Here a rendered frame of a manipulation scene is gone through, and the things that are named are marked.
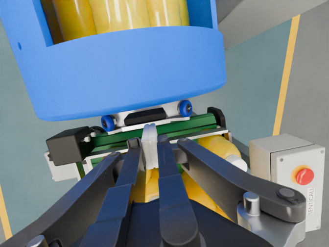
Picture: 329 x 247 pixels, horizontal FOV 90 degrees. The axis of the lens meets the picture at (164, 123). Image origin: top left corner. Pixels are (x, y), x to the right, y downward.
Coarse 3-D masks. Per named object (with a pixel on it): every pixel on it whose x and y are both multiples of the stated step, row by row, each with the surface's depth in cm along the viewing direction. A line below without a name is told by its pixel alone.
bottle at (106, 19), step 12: (96, 0) 18; (108, 0) 17; (120, 0) 17; (132, 0) 18; (144, 0) 19; (96, 12) 18; (108, 12) 18; (120, 12) 18; (132, 12) 18; (144, 12) 19; (96, 24) 19; (108, 24) 18; (120, 24) 18; (132, 24) 18; (144, 24) 19
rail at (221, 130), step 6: (198, 132) 45; (204, 132) 44; (210, 132) 43; (216, 132) 43; (222, 132) 43; (168, 138) 44; (174, 138) 43; (180, 138) 43; (192, 138) 43; (102, 150) 44; (108, 150) 43; (114, 150) 42; (120, 150) 42; (126, 150) 42; (90, 156) 42; (96, 156) 42; (102, 156) 42
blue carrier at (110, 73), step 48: (0, 0) 15; (192, 0) 30; (48, 48) 14; (96, 48) 13; (144, 48) 14; (192, 48) 15; (48, 96) 15; (96, 96) 14; (144, 96) 14; (192, 96) 17
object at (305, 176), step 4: (300, 172) 32; (304, 172) 32; (308, 172) 32; (312, 172) 32; (296, 176) 32; (300, 176) 32; (304, 176) 32; (308, 176) 32; (312, 176) 32; (296, 180) 33; (300, 180) 32; (304, 180) 32; (308, 180) 32; (300, 184) 33; (304, 184) 32
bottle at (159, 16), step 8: (152, 0) 22; (160, 0) 22; (168, 0) 22; (176, 0) 23; (152, 8) 22; (160, 8) 22; (168, 8) 22; (176, 8) 23; (152, 16) 22; (160, 16) 22; (168, 16) 22; (176, 16) 23; (152, 24) 22; (160, 24) 22; (168, 24) 22; (176, 24) 23
